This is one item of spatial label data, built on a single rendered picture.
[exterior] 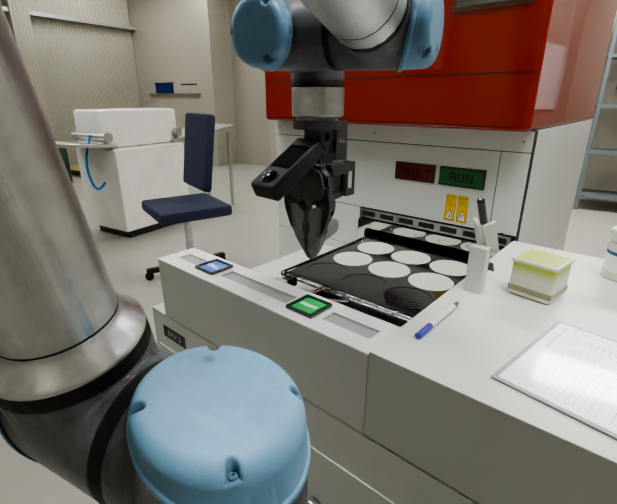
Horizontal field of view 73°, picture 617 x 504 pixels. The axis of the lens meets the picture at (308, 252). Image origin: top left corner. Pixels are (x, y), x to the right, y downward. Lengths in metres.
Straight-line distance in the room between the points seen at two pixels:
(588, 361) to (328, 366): 0.35
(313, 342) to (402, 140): 0.71
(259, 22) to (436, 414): 0.50
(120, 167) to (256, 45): 3.77
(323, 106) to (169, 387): 0.42
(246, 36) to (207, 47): 8.17
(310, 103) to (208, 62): 8.08
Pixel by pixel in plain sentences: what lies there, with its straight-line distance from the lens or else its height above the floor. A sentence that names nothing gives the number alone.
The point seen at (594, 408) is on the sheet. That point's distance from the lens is 0.58.
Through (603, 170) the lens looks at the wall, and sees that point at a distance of 6.75.
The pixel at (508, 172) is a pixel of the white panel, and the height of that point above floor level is 1.12.
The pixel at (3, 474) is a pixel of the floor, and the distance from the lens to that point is 2.05.
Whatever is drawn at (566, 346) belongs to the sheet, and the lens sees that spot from 0.68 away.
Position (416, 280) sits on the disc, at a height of 0.90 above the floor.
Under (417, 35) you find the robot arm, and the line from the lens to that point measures 0.45.
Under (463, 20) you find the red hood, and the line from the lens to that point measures 1.09.
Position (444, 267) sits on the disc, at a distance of 1.07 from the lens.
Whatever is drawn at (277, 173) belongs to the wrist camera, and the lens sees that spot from 0.57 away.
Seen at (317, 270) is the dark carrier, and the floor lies 0.90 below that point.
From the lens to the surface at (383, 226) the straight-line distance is 1.25.
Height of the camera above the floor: 1.29
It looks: 20 degrees down
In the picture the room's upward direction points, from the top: straight up
